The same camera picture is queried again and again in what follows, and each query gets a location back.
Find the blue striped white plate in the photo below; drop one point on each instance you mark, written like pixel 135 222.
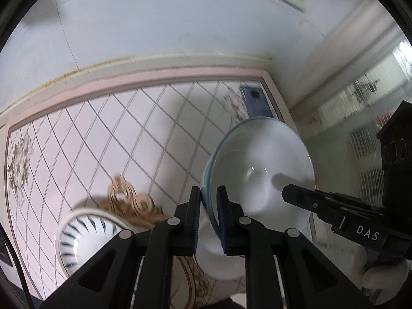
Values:
pixel 83 235

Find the floral diamond-pattern tablecloth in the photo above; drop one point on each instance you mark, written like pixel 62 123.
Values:
pixel 128 135

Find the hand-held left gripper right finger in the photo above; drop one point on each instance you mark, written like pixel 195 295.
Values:
pixel 222 225

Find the blue smartphone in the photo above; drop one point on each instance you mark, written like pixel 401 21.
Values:
pixel 254 106

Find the white bowl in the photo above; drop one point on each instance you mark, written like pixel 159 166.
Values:
pixel 209 264
pixel 257 154

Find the person's right hand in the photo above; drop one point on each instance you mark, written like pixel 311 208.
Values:
pixel 383 280

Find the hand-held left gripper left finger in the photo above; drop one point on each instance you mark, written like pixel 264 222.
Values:
pixel 195 222

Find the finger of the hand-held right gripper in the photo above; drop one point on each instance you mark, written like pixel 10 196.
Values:
pixel 309 199

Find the black induction cooktop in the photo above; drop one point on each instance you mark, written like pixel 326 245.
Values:
pixel 2 247

